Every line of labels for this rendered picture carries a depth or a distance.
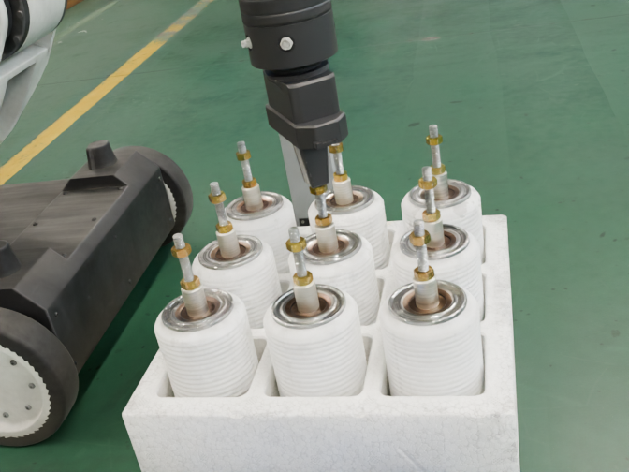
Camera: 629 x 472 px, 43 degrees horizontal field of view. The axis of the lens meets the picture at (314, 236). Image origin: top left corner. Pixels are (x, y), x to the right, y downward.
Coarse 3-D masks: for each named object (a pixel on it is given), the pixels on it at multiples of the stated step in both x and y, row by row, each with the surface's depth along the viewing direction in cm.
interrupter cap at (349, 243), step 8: (336, 232) 92; (344, 232) 92; (352, 232) 91; (312, 240) 91; (344, 240) 90; (352, 240) 90; (360, 240) 89; (312, 248) 90; (344, 248) 88; (352, 248) 88; (304, 256) 88; (312, 256) 88; (320, 256) 88; (328, 256) 87; (336, 256) 87; (344, 256) 87; (352, 256) 87; (312, 264) 87; (320, 264) 87; (328, 264) 86
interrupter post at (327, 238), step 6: (318, 228) 88; (324, 228) 88; (330, 228) 88; (318, 234) 88; (324, 234) 88; (330, 234) 88; (318, 240) 89; (324, 240) 88; (330, 240) 88; (336, 240) 89; (318, 246) 89; (324, 246) 89; (330, 246) 88; (336, 246) 89; (324, 252) 89
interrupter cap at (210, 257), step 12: (216, 240) 95; (240, 240) 94; (252, 240) 94; (204, 252) 93; (216, 252) 93; (240, 252) 92; (252, 252) 91; (204, 264) 90; (216, 264) 90; (228, 264) 90; (240, 264) 89
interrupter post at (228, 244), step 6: (216, 234) 91; (222, 234) 90; (228, 234) 90; (234, 234) 91; (222, 240) 91; (228, 240) 91; (234, 240) 91; (222, 246) 91; (228, 246) 91; (234, 246) 91; (222, 252) 92; (228, 252) 91; (234, 252) 91
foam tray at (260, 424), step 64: (512, 320) 107; (256, 384) 82; (384, 384) 80; (512, 384) 75; (192, 448) 81; (256, 448) 80; (320, 448) 78; (384, 448) 77; (448, 448) 75; (512, 448) 74
